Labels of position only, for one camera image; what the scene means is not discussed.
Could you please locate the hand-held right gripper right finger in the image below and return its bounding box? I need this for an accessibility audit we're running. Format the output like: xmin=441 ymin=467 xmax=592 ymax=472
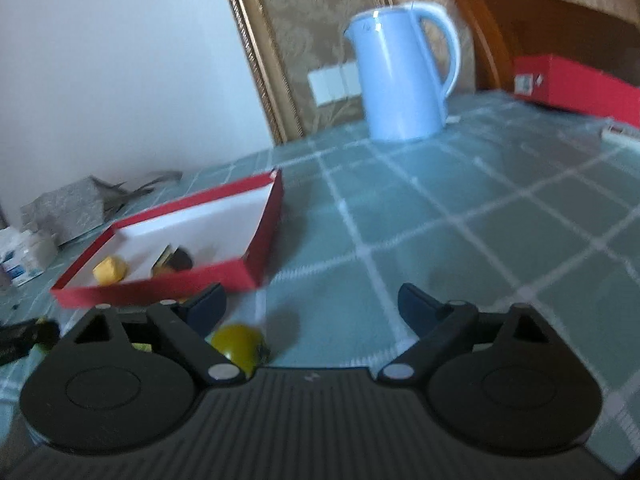
xmin=375 ymin=282 xmax=566 ymax=387

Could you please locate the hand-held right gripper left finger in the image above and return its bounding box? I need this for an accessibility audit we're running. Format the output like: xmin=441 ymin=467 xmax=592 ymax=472
xmin=59 ymin=282 xmax=246 ymax=387

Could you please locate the green cucumber piece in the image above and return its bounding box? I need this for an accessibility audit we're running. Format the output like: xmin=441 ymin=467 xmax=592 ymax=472
xmin=35 ymin=316 xmax=63 ymax=353

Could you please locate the white tissue pack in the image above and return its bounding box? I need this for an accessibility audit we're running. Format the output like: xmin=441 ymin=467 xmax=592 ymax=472
xmin=0 ymin=226 xmax=57 ymax=288

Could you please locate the red box lid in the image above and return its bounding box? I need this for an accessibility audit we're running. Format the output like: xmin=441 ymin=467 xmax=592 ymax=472
xmin=512 ymin=53 xmax=640 ymax=128

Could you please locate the yellow starfruit piece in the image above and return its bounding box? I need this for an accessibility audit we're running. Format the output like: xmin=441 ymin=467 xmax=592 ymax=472
xmin=92 ymin=256 xmax=128 ymax=286

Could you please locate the red cardboard box tray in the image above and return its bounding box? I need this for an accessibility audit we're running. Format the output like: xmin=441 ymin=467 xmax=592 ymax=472
xmin=50 ymin=167 xmax=286 ymax=311

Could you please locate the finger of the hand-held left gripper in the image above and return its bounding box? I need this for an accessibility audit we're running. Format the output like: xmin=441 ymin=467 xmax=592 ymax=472
xmin=0 ymin=320 xmax=61 ymax=367

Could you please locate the white wall switch plate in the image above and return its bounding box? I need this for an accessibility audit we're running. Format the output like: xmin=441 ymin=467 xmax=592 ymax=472
xmin=306 ymin=61 xmax=362 ymax=107

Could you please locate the light blue electric kettle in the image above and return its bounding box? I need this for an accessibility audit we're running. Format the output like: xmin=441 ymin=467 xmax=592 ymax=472
xmin=342 ymin=1 xmax=462 ymax=142

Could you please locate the green cherry tomato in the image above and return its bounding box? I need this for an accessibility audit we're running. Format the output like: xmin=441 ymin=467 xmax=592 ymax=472
xmin=210 ymin=323 xmax=272 ymax=378

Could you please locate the gold ornate wall frame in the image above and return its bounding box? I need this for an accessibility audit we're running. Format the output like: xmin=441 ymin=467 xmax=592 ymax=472
xmin=216 ymin=0 xmax=396 ymax=143

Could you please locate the grey patterned gift bag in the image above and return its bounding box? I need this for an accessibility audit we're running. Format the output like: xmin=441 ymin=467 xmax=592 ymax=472
xmin=20 ymin=170 xmax=183 ymax=247

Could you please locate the green checkered tablecloth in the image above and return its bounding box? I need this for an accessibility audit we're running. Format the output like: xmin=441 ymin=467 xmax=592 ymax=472
xmin=0 ymin=91 xmax=640 ymax=480

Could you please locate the dark eggplant piece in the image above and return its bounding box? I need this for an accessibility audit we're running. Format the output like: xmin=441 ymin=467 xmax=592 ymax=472
xmin=151 ymin=244 xmax=195 ymax=277

